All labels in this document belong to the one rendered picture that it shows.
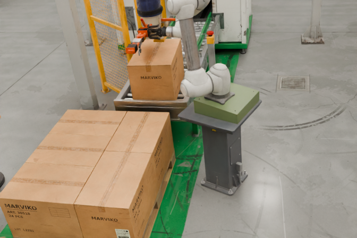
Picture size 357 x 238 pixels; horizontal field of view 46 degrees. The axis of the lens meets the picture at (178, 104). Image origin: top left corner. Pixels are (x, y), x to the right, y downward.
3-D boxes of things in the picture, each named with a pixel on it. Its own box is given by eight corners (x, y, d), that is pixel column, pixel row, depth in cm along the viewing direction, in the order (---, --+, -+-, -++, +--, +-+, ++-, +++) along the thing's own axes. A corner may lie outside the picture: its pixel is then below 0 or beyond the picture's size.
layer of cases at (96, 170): (76, 143, 420) (67, 109, 400) (173, 147, 397) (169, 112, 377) (13, 236, 321) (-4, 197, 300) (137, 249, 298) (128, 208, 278)
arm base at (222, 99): (238, 92, 334) (238, 86, 331) (223, 105, 320) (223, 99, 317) (219, 85, 344) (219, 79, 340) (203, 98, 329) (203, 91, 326)
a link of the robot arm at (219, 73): (234, 92, 324) (235, 67, 312) (213, 98, 318) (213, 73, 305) (222, 82, 336) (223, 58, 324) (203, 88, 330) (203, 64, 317)
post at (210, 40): (213, 121, 456) (207, 34, 406) (219, 121, 455) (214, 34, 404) (212, 125, 451) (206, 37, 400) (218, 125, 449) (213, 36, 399)
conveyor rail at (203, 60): (217, 28, 582) (215, 15, 573) (220, 28, 581) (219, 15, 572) (184, 119, 390) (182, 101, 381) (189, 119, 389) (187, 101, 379)
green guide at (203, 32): (210, 17, 577) (209, 11, 572) (217, 17, 574) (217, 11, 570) (188, 70, 444) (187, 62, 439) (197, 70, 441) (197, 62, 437)
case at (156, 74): (147, 75, 445) (141, 39, 425) (184, 74, 438) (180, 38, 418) (133, 104, 395) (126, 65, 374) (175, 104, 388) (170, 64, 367)
